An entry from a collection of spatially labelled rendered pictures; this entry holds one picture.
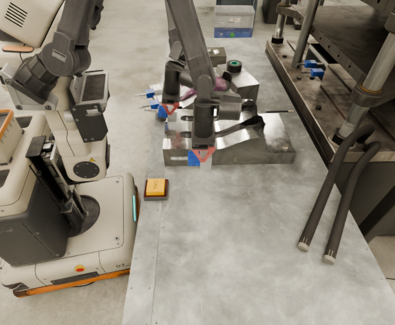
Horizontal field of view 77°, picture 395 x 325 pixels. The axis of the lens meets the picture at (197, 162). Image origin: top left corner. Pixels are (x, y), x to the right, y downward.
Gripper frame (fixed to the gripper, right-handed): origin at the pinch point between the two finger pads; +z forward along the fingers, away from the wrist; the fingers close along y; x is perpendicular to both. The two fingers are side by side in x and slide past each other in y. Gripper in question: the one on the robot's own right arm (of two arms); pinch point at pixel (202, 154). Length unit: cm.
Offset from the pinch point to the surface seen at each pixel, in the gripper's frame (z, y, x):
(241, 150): 7.6, 9.8, -15.3
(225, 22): 66, 361, -54
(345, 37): -9, 76, -77
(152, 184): 11.7, -2.4, 17.1
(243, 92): 7, 51, -22
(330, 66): 0, 63, -68
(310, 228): 10.9, -21.0, -31.3
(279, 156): 10.9, 9.7, -30.4
